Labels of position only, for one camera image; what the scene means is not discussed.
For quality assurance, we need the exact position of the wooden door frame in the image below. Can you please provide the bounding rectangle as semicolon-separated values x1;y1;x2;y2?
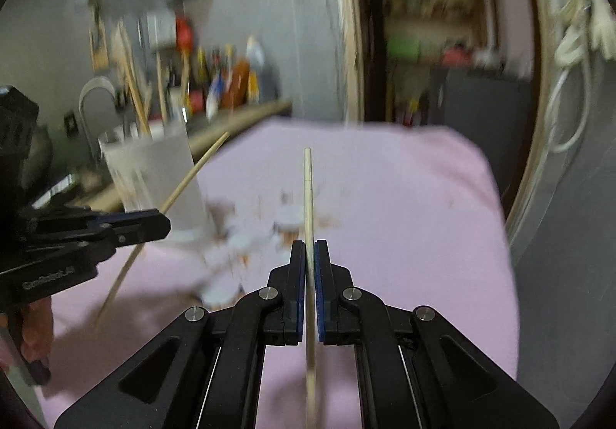
330;0;550;243

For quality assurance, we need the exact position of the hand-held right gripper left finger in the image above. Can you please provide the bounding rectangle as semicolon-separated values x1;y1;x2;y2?
53;240;306;429

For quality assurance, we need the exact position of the floral pink tablecloth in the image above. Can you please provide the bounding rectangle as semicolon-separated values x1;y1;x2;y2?
36;119;521;429

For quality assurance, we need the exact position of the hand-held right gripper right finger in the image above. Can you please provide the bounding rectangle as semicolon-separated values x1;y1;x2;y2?
315;239;560;429

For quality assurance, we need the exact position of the person's left hand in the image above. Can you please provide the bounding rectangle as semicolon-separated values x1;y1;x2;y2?
20;298;55;361

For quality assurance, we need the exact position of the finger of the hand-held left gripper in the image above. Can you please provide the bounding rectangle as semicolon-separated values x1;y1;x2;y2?
31;209;167;238
29;217;172;262

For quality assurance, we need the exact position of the red hanging bag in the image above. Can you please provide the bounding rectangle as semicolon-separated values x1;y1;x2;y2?
175;17;194;51

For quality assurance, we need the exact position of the metal kitchen faucet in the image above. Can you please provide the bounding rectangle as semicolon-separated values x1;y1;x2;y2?
79;77;119;166

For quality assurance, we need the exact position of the green storage box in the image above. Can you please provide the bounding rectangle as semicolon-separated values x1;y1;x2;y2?
387;37;420;60

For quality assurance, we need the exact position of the white power strip with cable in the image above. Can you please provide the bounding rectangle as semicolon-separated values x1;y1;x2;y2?
547;0;616;154

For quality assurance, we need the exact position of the white wall box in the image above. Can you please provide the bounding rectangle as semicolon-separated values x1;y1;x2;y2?
144;10;177;48

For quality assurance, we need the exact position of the row of condiment bottles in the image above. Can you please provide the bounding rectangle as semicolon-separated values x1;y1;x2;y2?
166;35;283;123

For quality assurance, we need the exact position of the hanging wooden cutting board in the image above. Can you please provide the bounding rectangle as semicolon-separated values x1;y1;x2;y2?
89;17;109;72

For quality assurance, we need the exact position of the wooden chopstick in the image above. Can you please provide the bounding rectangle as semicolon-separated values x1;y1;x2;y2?
155;51;169;123
95;132;231;326
118;22;153;138
303;147;319;429

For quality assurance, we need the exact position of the red container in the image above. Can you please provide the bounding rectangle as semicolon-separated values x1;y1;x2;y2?
442;46;475;67

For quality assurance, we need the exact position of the dark grey cabinet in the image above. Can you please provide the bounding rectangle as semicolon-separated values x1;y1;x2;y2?
430;67;536;200

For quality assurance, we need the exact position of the wooden storage shelf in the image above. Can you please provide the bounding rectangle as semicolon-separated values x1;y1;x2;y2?
380;0;487;69

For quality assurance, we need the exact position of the white utensil container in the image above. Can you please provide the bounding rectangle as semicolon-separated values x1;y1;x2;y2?
98;120;213;243

